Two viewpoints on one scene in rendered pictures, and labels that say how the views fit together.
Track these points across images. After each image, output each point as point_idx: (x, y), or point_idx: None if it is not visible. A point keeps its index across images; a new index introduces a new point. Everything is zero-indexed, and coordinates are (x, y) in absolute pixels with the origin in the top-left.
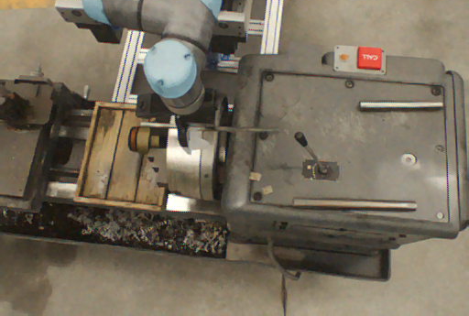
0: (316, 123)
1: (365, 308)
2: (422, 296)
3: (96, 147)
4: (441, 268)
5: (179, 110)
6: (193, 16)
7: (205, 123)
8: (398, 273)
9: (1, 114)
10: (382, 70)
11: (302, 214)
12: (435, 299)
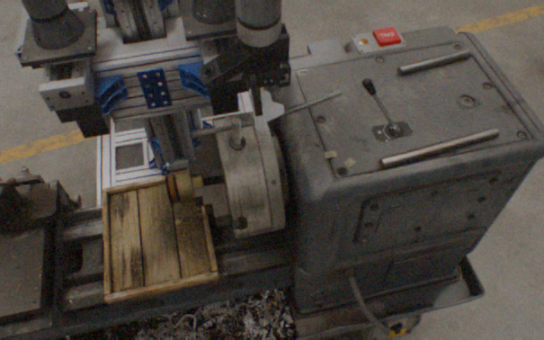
0: (366, 95)
1: None
2: (515, 336)
3: (116, 237)
4: (519, 299)
5: (264, 34)
6: None
7: (281, 68)
8: (478, 321)
9: None
10: (403, 42)
11: (395, 174)
12: (530, 335)
